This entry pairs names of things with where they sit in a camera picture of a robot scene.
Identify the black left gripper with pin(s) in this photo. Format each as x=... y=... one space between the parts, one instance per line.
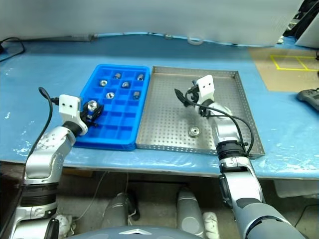
x=86 y=116

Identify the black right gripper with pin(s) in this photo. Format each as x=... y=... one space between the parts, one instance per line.
x=193 y=94

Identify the metal roller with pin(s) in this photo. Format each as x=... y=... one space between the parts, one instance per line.
x=136 y=94
x=125 y=84
x=140 y=77
x=194 y=131
x=110 y=95
x=117 y=75
x=92 y=105
x=103 y=82

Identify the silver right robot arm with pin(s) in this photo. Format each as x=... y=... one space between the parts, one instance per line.
x=249 y=199

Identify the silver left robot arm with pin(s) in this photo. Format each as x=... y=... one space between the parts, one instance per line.
x=45 y=154

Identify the perforated steel tray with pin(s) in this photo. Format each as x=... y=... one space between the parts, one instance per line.
x=169 y=117

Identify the blue compartment tray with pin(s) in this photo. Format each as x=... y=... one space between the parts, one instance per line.
x=119 y=117

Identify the white tape roll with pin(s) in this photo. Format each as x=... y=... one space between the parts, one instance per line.
x=195 y=40

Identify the brown cardboard sheet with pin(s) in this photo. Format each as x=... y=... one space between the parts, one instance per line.
x=274 y=74

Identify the grey rounded robot leg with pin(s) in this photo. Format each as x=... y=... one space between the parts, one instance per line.
x=119 y=211
x=188 y=211

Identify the black remote controller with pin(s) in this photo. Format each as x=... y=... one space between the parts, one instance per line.
x=310 y=97

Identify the grey robot torso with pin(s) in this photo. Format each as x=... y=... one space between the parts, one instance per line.
x=132 y=233

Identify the white slanted panel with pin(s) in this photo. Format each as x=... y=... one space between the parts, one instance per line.
x=307 y=30

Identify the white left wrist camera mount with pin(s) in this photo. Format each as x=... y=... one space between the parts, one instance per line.
x=68 y=105

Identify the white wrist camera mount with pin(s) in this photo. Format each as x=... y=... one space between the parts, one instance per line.
x=205 y=85
x=68 y=105

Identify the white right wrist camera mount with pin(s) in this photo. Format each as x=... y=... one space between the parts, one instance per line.
x=205 y=85

